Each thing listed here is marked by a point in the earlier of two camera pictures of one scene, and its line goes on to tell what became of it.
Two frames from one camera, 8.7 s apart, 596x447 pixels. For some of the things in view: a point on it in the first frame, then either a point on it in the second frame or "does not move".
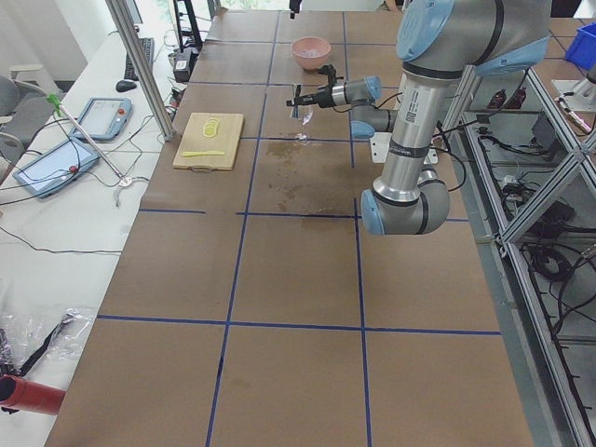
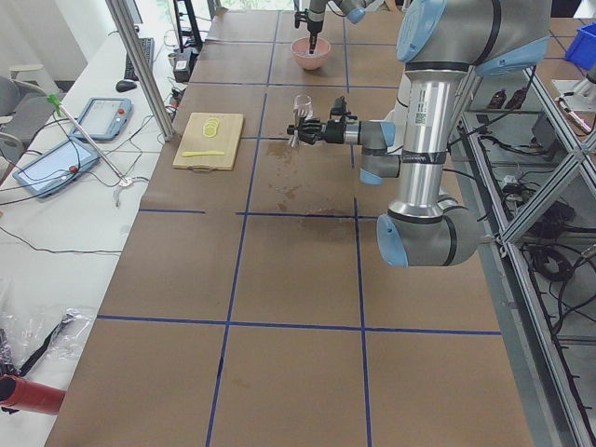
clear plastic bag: [34, 339] does not move
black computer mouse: [125, 85] does not move
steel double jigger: [295, 91] → [294, 139]
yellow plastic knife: [207, 153] does not move
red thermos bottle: [22, 395] does not move
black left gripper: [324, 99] → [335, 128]
